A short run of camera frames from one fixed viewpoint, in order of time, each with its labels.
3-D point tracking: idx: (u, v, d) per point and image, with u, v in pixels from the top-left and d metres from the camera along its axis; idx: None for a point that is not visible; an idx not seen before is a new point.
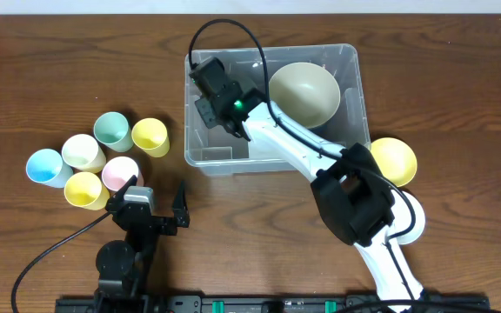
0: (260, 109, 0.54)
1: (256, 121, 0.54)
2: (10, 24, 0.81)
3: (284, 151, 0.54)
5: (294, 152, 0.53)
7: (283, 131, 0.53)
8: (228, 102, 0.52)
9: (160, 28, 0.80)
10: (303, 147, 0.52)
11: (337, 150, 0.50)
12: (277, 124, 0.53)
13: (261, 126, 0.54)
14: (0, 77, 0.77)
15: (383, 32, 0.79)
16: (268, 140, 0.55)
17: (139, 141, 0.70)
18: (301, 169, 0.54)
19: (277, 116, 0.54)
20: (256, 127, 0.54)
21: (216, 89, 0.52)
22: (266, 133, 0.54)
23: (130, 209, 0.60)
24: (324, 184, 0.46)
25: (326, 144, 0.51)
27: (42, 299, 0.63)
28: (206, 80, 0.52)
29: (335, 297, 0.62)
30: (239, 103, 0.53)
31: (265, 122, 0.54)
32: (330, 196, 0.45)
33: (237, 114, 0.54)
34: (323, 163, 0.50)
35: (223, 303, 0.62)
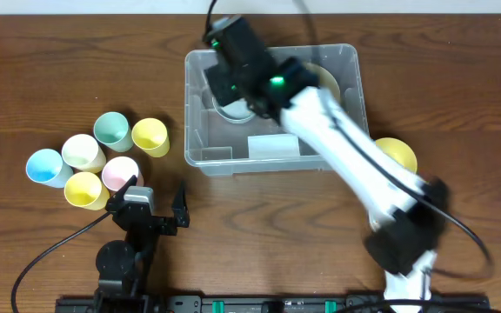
0: (308, 96, 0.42)
1: (309, 118, 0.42)
2: (12, 26, 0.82)
3: (337, 165, 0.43)
5: (356, 172, 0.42)
7: (344, 136, 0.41)
8: (262, 75, 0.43)
9: (160, 28, 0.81)
10: (366, 167, 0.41)
11: (415, 185, 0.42)
12: (336, 126, 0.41)
13: (314, 124, 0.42)
14: (1, 78, 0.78)
15: (382, 31, 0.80)
16: (312, 141, 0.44)
17: (139, 141, 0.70)
18: (361, 191, 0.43)
19: (334, 112, 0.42)
20: (303, 123, 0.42)
21: (243, 57, 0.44)
22: (318, 136, 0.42)
23: (130, 209, 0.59)
24: (400, 226, 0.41)
25: (397, 169, 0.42)
27: (42, 299, 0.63)
28: (232, 44, 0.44)
29: (335, 297, 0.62)
30: (278, 79, 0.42)
31: (320, 119, 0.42)
32: (404, 238, 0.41)
33: (275, 91, 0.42)
34: (397, 196, 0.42)
35: (223, 303, 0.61)
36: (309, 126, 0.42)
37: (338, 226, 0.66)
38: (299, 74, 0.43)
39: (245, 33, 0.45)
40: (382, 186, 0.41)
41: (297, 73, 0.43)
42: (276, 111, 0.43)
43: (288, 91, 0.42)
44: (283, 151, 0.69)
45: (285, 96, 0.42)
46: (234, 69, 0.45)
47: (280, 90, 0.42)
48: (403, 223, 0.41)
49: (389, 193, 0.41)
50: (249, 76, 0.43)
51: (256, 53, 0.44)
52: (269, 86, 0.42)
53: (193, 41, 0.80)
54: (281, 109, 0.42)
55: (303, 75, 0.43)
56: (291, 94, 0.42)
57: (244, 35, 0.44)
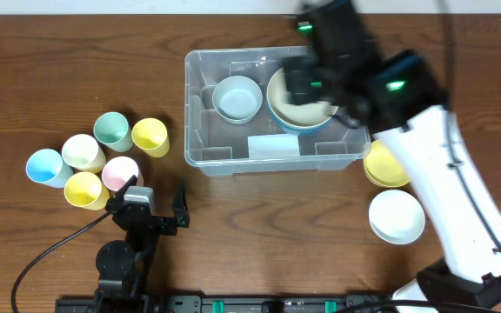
0: (434, 119, 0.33)
1: (419, 151, 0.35)
2: (12, 26, 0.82)
3: (426, 204, 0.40)
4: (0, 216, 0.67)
5: (457, 223, 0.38)
7: (462, 179, 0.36)
8: (369, 76, 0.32)
9: (161, 28, 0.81)
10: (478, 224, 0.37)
11: None
12: (454, 167, 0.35)
13: (429, 163, 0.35)
14: (2, 78, 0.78)
15: (382, 31, 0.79)
16: (413, 175, 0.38)
17: (139, 141, 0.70)
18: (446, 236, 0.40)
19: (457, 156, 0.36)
20: (414, 156, 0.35)
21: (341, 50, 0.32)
22: (419, 173, 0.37)
23: (130, 209, 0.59)
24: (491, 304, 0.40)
25: None
27: (42, 299, 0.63)
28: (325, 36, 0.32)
29: (335, 297, 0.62)
30: (397, 84, 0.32)
31: (436, 153, 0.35)
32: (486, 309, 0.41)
33: (386, 96, 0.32)
34: (495, 260, 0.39)
35: (223, 303, 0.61)
36: (414, 162, 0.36)
37: (338, 226, 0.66)
38: (424, 76, 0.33)
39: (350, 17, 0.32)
40: (484, 248, 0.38)
41: (415, 77, 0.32)
42: (382, 120, 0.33)
43: (405, 100, 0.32)
44: (283, 151, 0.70)
45: (401, 105, 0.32)
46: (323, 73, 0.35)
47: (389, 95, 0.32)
48: (492, 291, 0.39)
49: (486, 257, 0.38)
50: (345, 72, 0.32)
51: (357, 43, 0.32)
52: (382, 92, 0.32)
53: (192, 41, 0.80)
54: (389, 120, 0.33)
55: (426, 78, 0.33)
56: (408, 104, 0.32)
57: (349, 16, 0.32)
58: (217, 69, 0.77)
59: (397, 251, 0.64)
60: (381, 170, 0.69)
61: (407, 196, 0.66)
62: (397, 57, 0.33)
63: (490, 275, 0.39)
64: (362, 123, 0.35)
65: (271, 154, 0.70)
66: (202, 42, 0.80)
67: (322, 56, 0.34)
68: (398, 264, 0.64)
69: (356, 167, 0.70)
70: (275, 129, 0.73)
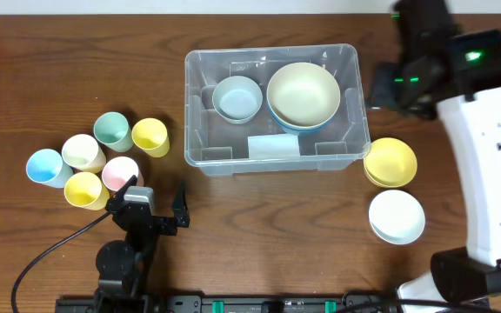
0: (497, 97, 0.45)
1: (479, 121, 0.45)
2: (12, 26, 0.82)
3: (470, 180, 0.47)
4: None
5: (493, 197, 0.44)
7: None
8: (461, 48, 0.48)
9: (161, 28, 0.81)
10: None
11: None
12: None
13: (480, 132, 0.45)
14: (2, 78, 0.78)
15: (382, 31, 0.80)
16: (466, 145, 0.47)
17: (139, 141, 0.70)
18: (476, 216, 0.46)
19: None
20: (473, 126, 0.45)
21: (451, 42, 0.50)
22: (471, 142, 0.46)
23: (130, 209, 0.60)
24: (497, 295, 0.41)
25: None
27: (42, 299, 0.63)
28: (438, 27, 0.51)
29: (335, 297, 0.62)
30: (475, 56, 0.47)
31: (490, 129, 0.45)
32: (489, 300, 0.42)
33: (467, 65, 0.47)
34: None
35: (223, 303, 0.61)
36: (473, 134, 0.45)
37: (338, 226, 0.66)
38: None
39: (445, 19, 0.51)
40: None
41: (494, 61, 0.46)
42: (450, 76, 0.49)
43: (479, 69, 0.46)
44: (283, 150, 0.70)
45: (470, 69, 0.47)
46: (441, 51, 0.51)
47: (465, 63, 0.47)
48: None
49: None
50: (423, 46, 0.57)
51: (441, 26, 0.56)
52: (464, 56, 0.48)
53: (193, 41, 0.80)
54: (454, 71, 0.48)
55: None
56: (478, 75, 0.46)
57: (436, 3, 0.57)
58: (217, 69, 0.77)
59: (397, 251, 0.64)
60: (383, 170, 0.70)
61: (407, 196, 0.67)
62: (497, 44, 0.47)
63: None
64: (441, 80, 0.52)
65: (271, 154, 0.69)
66: (202, 42, 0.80)
67: (410, 58, 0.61)
68: (399, 264, 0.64)
69: (356, 167, 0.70)
70: (275, 129, 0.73)
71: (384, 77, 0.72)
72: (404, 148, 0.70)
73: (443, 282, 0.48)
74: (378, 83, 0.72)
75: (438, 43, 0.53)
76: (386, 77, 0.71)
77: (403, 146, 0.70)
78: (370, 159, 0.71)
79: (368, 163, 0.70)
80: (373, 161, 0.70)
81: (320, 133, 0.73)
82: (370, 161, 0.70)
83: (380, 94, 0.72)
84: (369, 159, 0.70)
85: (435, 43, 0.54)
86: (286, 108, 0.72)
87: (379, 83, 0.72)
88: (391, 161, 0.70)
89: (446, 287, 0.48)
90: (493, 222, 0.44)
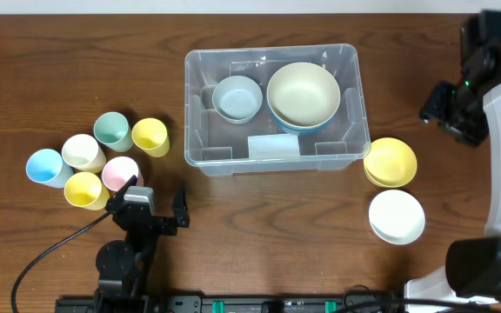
0: None
1: None
2: (12, 26, 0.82)
3: (498, 164, 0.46)
4: (0, 216, 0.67)
5: None
7: None
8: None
9: (160, 28, 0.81)
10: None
11: None
12: None
13: None
14: (2, 78, 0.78)
15: (382, 31, 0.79)
16: None
17: (139, 141, 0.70)
18: (497, 196, 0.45)
19: None
20: None
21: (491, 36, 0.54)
22: None
23: (130, 209, 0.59)
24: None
25: None
27: (42, 299, 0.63)
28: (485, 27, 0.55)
29: (335, 298, 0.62)
30: None
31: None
32: (499, 272, 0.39)
33: None
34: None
35: (223, 303, 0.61)
36: None
37: (338, 226, 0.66)
38: None
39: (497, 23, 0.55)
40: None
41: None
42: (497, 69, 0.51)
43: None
44: (283, 150, 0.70)
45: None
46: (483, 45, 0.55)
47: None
48: None
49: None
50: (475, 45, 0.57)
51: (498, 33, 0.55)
52: None
53: (192, 40, 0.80)
54: None
55: None
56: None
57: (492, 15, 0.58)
58: (217, 69, 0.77)
59: (397, 251, 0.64)
60: (383, 170, 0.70)
61: (407, 195, 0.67)
62: None
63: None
64: (485, 75, 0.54)
65: (271, 153, 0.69)
66: (202, 42, 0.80)
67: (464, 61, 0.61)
68: (399, 264, 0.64)
69: (356, 167, 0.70)
70: (275, 129, 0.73)
71: (437, 96, 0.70)
72: (404, 148, 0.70)
73: (454, 271, 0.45)
74: (434, 98, 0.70)
75: (475, 43, 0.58)
76: (442, 95, 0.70)
77: (403, 146, 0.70)
78: (370, 159, 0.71)
79: (368, 164, 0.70)
80: (374, 162, 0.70)
81: (321, 133, 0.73)
82: (370, 162, 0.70)
83: (434, 109, 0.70)
84: (369, 160, 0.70)
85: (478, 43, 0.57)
86: (286, 108, 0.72)
87: (435, 99, 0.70)
88: (392, 161, 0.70)
89: (458, 274, 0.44)
90: None
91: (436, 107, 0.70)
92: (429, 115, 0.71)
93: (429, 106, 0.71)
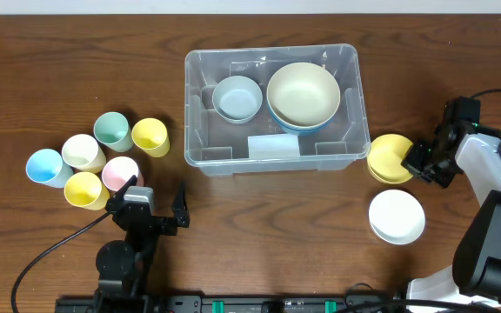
0: (490, 137, 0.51)
1: (480, 137, 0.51)
2: (12, 26, 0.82)
3: (479, 176, 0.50)
4: None
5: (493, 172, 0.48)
7: None
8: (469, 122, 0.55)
9: (161, 28, 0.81)
10: None
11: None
12: (497, 151, 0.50)
13: (480, 144, 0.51)
14: (2, 78, 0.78)
15: (382, 31, 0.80)
16: (474, 163, 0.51)
17: (139, 141, 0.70)
18: (485, 189, 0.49)
19: None
20: (474, 143, 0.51)
21: (462, 115, 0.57)
22: (477, 150, 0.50)
23: (130, 209, 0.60)
24: None
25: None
27: (42, 299, 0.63)
28: (459, 109, 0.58)
29: (335, 297, 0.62)
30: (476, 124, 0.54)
31: (489, 149, 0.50)
32: None
33: (469, 127, 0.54)
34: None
35: (223, 303, 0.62)
36: (477, 146, 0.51)
37: (338, 226, 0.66)
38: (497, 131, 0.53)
39: (470, 108, 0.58)
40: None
41: (492, 131, 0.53)
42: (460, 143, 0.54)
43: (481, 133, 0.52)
44: (283, 150, 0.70)
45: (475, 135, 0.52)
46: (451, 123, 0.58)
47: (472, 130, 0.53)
48: None
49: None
50: (446, 118, 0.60)
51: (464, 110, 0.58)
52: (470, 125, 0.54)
53: (192, 41, 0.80)
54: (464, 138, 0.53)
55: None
56: (483, 141, 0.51)
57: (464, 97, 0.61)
58: (217, 69, 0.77)
59: (397, 251, 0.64)
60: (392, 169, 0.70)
61: (407, 196, 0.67)
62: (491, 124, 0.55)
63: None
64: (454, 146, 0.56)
65: (271, 153, 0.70)
66: (203, 42, 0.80)
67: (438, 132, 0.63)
68: (399, 264, 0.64)
69: (356, 167, 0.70)
70: (275, 129, 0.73)
71: (417, 148, 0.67)
72: (386, 137, 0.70)
73: (458, 276, 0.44)
74: (411, 152, 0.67)
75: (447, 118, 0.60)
76: (419, 149, 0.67)
77: (384, 137, 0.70)
78: (375, 165, 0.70)
79: (379, 172, 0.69)
80: (378, 163, 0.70)
81: (321, 133, 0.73)
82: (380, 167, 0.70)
83: (412, 161, 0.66)
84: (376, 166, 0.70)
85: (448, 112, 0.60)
86: (284, 108, 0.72)
87: (413, 151, 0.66)
88: (390, 156, 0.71)
89: (464, 269, 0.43)
90: (497, 179, 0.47)
91: (413, 157, 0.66)
92: (409, 164, 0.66)
93: (407, 157, 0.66)
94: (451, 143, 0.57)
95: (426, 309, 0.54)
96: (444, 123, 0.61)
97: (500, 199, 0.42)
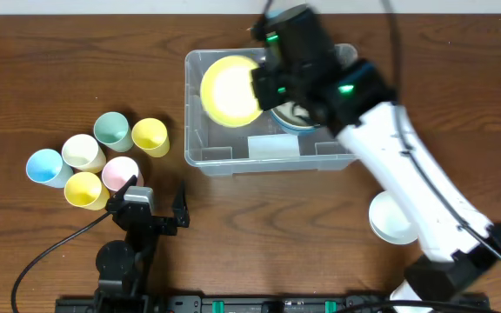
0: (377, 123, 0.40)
1: (376, 140, 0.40)
2: (12, 26, 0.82)
3: (400, 204, 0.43)
4: None
5: (411, 191, 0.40)
7: (412, 163, 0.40)
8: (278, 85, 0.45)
9: (160, 28, 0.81)
10: (439, 208, 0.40)
11: (480, 223, 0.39)
12: (405, 153, 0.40)
13: (380, 148, 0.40)
14: (1, 78, 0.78)
15: (382, 31, 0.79)
16: (382, 170, 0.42)
17: (139, 141, 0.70)
18: (418, 231, 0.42)
19: (404, 137, 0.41)
20: (370, 146, 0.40)
21: (303, 57, 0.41)
22: (383, 163, 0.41)
23: (130, 209, 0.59)
24: (461, 279, 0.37)
25: (455, 200, 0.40)
27: (43, 299, 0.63)
28: (290, 43, 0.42)
29: (335, 297, 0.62)
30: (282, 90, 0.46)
31: (387, 143, 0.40)
32: (460, 289, 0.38)
33: (337, 98, 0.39)
34: (462, 239, 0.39)
35: (223, 303, 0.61)
36: (377, 153, 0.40)
37: (338, 226, 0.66)
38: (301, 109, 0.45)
39: (312, 32, 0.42)
40: (448, 226, 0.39)
41: (366, 74, 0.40)
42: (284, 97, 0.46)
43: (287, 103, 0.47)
44: (283, 151, 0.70)
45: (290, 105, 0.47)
46: (290, 68, 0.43)
47: (315, 98, 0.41)
48: (464, 269, 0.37)
49: (453, 236, 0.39)
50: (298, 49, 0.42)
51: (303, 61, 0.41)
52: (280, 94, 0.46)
53: (193, 41, 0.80)
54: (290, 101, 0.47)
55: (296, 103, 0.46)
56: (358, 100, 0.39)
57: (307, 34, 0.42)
58: None
59: (397, 251, 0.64)
60: None
61: None
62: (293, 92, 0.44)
63: (458, 252, 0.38)
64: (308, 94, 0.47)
65: (271, 154, 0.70)
66: (202, 42, 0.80)
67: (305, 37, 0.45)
68: (399, 264, 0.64)
69: (356, 167, 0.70)
70: (275, 129, 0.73)
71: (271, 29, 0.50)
72: None
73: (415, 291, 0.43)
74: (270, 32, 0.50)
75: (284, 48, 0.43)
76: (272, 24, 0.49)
77: None
78: None
79: None
80: None
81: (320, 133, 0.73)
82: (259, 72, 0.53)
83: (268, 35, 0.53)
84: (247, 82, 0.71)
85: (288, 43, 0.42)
86: None
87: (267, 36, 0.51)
88: None
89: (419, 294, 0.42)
90: (430, 225, 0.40)
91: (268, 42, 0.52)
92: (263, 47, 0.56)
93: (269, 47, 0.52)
94: (287, 84, 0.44)
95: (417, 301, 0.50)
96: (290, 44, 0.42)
97: (460, 279, 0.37)
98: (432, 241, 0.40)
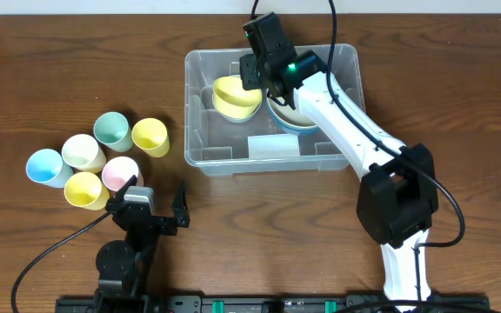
0: (316, 82, 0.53)
1: (310, 93, 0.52)
2: (12, 26, 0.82)
3: (338, 143, 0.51)
4: None
5: (339, 126, 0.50)
7: (338, 108, 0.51)
8: (258, 67, 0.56)
9: (161, 28, 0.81)
10: (361, 136, 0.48)
11: (397, 146, 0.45)
12: (332, 101, 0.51)
13: (315, 99, 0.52)
14: (1, 78, 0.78)
15: (382, 31, 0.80)
16: (318, 116, 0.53)
17: (139, 141, 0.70)
18: (353, 163, 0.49)
19: (334, 91, 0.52)
20: (308, 97, 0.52)
21: (268, 48, 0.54)
22: (317, 110, 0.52)
23: (130, 209, 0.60)
24: (378, 181, 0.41)
25: (374, 129, 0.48)
27: (42, 299, 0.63)
28: (260, 36, 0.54)
29: (335, 297, 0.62)
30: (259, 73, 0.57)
31: (320, 95, 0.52)
32: (381, 195, 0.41)
33: (287, 75, 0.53)
34: (377, 156, 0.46)
35: (223, 303, 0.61)
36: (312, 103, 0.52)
37: (338, 226, 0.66)
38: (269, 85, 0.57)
39: (275, 31, 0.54)
40: (367, 148, 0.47)
41: (311, 62, 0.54)
42: (262, 80, 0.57)
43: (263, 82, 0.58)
44: (283, 151, 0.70)
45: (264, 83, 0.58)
46: (261, 55, 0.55)
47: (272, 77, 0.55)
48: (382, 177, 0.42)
49: (370, 155, 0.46)
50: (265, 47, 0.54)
51: (267, 54, 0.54)
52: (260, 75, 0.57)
53: (193, 41, 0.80)
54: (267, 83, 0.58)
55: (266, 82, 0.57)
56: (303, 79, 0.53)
57: (271, 32, 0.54)
58: (217, 69, 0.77)
59: None
60: None
61: None
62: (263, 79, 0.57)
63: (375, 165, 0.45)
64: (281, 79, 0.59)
65: (271, 154, 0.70)
66: (203, 42, 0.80)
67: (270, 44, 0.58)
68: None
69: None
70: (275, 129, 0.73)
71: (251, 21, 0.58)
72: None
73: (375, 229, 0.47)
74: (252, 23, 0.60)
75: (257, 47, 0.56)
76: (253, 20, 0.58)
77: None
78: None
79: None
80: None
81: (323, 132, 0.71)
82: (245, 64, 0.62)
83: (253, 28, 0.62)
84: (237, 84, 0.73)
85: (257, 47, 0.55)
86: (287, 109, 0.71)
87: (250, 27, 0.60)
88: None
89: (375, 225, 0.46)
90: (354, 149, 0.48)
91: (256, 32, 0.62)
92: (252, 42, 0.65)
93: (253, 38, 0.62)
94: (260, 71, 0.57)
95: (410, 277, 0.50)
96: (259, 47, 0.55)
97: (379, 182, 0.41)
98: (361, 165, 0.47)
